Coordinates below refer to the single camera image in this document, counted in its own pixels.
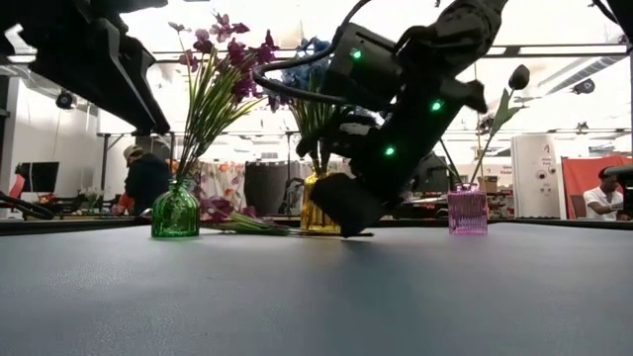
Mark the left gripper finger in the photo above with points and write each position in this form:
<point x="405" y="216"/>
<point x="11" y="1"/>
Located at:
<point x="143" y="104"/>

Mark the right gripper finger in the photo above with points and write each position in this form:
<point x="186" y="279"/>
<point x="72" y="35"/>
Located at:
<point x="366" y="207"/>
<point x="334" y="203"/>

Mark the blue artificial flower bunch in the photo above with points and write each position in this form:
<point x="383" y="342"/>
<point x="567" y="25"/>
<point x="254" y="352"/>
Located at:
<point x="316" y="47"/>
<point x="316" y="123"/>

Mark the black artificial tulip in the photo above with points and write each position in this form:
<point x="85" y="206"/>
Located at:
<point x="519" y="76"/>
<point x="476" y="96"/>

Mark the purple artificial flower bunch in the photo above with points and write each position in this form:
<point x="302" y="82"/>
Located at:
<point x="217" y="205"/>
<point x="244" y="86"/>
<point x="203" y="47"/>

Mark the green grass bunch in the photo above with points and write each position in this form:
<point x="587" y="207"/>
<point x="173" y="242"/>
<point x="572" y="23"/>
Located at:
<point x="297" y="74"/>

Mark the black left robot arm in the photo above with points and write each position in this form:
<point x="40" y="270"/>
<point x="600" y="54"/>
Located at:
<point x="59" y="7"/>

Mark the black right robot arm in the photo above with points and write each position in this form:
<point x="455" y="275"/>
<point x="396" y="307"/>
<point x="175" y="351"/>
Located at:
<point x="460" y="29"/>

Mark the yellow glass vase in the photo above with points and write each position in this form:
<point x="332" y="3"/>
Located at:
<point x="311" y="212"/>

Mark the pink glass vase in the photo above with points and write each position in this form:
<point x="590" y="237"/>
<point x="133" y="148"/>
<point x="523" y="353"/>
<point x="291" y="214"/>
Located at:
<point x="467" y="212"/>

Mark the green glass vase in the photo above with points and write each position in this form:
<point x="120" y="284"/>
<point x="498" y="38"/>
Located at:
<point x="175" y="212"/>

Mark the black ceiling spotlight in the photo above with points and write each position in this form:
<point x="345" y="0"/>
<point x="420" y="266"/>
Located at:
<point x="65" y="100"/>

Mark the black cylindrical bin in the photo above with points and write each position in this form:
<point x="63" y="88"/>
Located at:
<point x="269" y="188"/>

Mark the person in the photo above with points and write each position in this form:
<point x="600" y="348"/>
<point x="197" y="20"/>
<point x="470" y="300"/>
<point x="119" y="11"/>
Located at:
<point x="146" y="183"/>
<point x="601" y="200"/>

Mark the blue table mat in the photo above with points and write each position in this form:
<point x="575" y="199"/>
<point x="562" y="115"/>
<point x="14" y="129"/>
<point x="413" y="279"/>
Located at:
<point x="316" y="296"/>

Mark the floral cloth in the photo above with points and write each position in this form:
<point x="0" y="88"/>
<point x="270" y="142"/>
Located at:
<point x="222" y="180"/>

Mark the cardboard box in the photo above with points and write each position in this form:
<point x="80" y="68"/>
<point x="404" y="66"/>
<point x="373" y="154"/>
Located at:
<point x="489" y="184"/>

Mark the black monitor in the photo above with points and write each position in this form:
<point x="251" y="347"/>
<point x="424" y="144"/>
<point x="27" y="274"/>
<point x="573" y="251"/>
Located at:
<point x="39" y="177"/>

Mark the white appliance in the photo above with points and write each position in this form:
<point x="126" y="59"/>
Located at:
<point x="536" y="173"/>

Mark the red partition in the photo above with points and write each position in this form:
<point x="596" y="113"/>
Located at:
<point x="576" y="183"/>

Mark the black ceiling camera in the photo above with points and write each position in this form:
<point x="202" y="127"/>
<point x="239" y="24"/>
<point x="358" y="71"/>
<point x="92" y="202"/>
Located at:
<point x="584" y="86"/>

